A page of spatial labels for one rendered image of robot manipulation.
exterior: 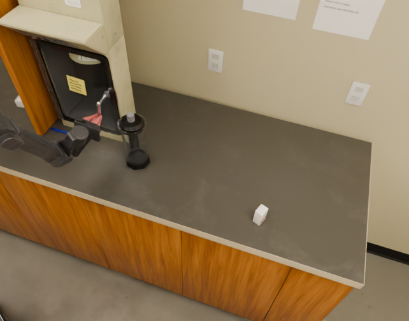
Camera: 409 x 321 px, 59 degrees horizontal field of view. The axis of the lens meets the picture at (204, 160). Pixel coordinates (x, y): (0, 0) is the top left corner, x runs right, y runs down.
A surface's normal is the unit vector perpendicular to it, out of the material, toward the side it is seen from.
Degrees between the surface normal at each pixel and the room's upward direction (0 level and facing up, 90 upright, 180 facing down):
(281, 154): 0
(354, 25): 90
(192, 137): 0
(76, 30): 0
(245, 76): 90
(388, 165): 90
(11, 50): 90
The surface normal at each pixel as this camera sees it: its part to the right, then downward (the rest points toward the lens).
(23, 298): 0.04, -0.64
